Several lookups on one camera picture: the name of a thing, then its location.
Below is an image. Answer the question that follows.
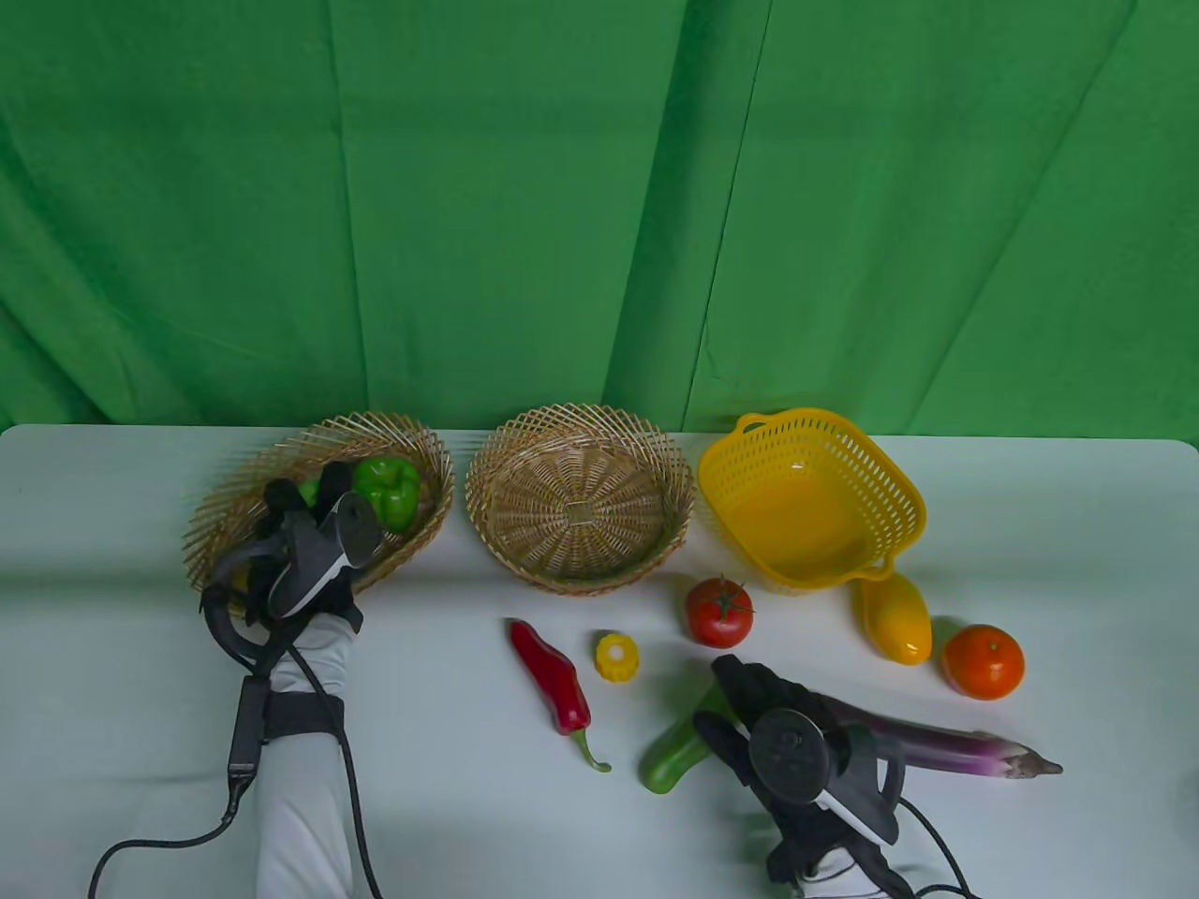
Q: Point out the person's right hand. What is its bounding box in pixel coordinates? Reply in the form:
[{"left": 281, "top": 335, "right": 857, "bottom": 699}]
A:
[{"left": 693, "top": 654, "right": 905, "bottom": 877}]

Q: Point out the person's left hand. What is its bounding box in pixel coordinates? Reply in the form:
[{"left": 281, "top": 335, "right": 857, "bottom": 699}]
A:
[{"left": 245, "top": 462, "right": 385, "bottom": 647}]

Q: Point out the green bell pepper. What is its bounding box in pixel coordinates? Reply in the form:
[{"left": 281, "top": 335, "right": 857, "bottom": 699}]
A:
[{"left": 352, "top": 457, "right": 422, "bottom": 537}]

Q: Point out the red tomato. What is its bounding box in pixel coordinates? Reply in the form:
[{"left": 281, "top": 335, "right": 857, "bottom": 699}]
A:
[{"left": 684, "top": 576, "right": 754, "bottom": 649}]

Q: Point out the oval wicker basket container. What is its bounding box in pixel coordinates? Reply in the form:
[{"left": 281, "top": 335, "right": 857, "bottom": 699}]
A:
[{"left": 183, "top": 412, "right": 455, "bottom": 614}]

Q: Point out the long green pepper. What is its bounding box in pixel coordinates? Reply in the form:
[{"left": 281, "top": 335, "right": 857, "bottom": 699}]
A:
[{"left": 641, "top": 682, "right": 736, "bottom": 795}]

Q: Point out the yellow mango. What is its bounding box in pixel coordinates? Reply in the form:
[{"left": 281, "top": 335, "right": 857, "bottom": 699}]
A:
[{"left": 860, "top": 573, "right": 934, "bottom": 667}]

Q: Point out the yellow corn piece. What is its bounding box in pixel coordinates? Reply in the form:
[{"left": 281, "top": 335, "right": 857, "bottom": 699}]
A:
[{"left": 596, "top": 633, "right": 641, "bottom": 684}]

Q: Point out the yellow plastic basket container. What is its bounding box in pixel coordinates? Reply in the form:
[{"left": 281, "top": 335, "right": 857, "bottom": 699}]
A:
[{"left": 698, "top": 407, "right": 927, "bottom": 596}]

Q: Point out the purple eggplant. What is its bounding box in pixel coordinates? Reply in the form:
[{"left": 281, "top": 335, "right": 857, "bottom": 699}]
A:
[{"left": 820, "top": 695, "right": 1064, "bottom": 781}]

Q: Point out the red chili pepper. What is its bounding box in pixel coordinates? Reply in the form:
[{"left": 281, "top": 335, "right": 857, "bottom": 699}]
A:
[{"left": 510, "top": 619, "right": 613, "bottom": 774}]

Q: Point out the orange fruit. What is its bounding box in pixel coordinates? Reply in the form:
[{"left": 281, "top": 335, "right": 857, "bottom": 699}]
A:
[{"left": 942, "top": 625, "right": 1026, "bottom": 700}]

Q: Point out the round wicker basket container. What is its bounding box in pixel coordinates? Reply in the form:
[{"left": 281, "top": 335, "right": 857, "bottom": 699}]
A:
[{"left": 466, "top": 404, "right": 696, "bottom": 597}]

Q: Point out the person's left forearm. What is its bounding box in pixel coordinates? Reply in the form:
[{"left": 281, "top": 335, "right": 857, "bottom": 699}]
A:
[{"left": 255, "top": 613, "right": 362, "bottom": 899}]

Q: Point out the person's right forearm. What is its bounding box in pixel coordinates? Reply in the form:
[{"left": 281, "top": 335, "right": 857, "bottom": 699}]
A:
[{"left": 801, "top": 843, "right": 914, "bottom": 899}]

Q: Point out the black round left-hand tracker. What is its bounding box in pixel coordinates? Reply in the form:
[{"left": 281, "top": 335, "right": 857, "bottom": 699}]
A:
[{"left": 267, "top": 494, "right": 385, "bottom": 619}]

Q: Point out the black round right-hand tracker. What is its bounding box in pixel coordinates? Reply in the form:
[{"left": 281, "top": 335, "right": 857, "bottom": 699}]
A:
[{"left": 748, "top": 707, "right": 905, "bottom": 842}]

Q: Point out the green backdrop cloth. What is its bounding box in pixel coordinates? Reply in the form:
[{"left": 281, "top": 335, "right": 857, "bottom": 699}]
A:
[{"left": 0, "top": 0, "right": 1199, "bottom": 441}]

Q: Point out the black right glove cable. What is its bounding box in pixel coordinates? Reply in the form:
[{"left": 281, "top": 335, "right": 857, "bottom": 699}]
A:
[{"left": 895, "top": 796, "right": 980, "bottom": 899}]

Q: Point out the black glove cable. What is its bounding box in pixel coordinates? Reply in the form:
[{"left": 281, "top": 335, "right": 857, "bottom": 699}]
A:
[
  {"left": 895, "top": 796, "right": 980, "bottom": 899},
  {"left": 89, "top": 538, "right": 385, "bottom": 899}
]

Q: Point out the black left wrist box strap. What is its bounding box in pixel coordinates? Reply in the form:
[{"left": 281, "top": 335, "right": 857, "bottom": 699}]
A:
[{"left": 228, "top": 676, "right": 346, "bottom": 776}]

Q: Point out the black left glove cable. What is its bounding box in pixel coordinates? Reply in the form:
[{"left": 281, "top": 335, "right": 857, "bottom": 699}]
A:
[{"left": 89, "top": 538, "right": 385, "bottom": 899}]

